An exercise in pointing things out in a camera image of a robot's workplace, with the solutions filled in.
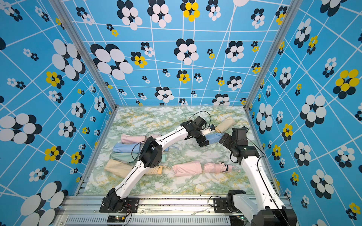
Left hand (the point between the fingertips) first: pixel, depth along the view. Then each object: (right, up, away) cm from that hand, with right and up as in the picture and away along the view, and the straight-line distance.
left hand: (177, 165), depth 84 cm
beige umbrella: (-13, -2, -2) cm, 13 cm away
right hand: (+31, -1, +2) cm, 31 cm away
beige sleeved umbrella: (+36, +23, +21) cm, 48 cm away
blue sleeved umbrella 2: (-33, +9, +7) cm, 35 cm away
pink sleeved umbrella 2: (-35, +15, +10) cm, 39 cm away
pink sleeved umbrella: (+7, -3, +2) cm, 8 cm away
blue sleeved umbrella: (+25, +15, +12) cm, 31 cm away
